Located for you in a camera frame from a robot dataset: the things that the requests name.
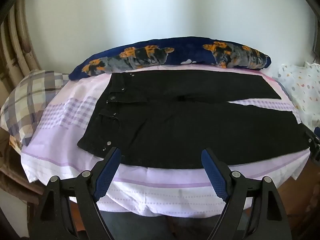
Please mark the black pants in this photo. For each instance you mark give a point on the black pants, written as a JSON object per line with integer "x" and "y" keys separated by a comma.
{"x": 175, "y": 130}

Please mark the purple checked bed sheet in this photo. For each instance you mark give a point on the purple checked bed sheet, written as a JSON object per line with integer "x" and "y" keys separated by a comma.
{"x": 155, "y": 187}

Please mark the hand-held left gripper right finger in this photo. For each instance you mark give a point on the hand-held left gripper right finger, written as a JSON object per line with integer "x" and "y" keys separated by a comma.
{"x": 215, "y": 177}

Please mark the dark grey cloth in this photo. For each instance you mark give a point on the dark grey cloth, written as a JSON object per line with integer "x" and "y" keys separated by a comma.
{"x": 140, "y": 226}

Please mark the plaid pillow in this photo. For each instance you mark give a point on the plaid pillow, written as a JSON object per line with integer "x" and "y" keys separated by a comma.
{"x": 27, "y": 100}

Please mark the brown wooden bed frame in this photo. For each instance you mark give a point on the brown wooden bed frame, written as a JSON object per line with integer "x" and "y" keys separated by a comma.
{"x": 17, "y": 180}

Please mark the blue tiger print blanket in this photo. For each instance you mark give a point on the blue tiger print blanket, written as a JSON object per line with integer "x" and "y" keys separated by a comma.
{"x": 190, "y": 50}

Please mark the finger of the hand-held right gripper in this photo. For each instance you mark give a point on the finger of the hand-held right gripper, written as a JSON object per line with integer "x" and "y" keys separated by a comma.
{"x": 314, "y": 147}

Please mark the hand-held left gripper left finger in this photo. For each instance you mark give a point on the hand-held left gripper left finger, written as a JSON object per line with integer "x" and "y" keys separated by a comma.
{"x": 107, "y": 177}

